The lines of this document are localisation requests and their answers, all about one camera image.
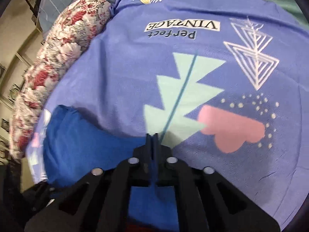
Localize floral red white quilt roll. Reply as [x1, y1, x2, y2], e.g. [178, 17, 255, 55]
[9, 0, 110, 161]

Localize blue pants with red lining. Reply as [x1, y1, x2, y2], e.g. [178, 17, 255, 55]
[43, 105, 179, 231]

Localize purple patterned bedsheet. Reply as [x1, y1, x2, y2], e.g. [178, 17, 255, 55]
[26, 0, 308, 229]

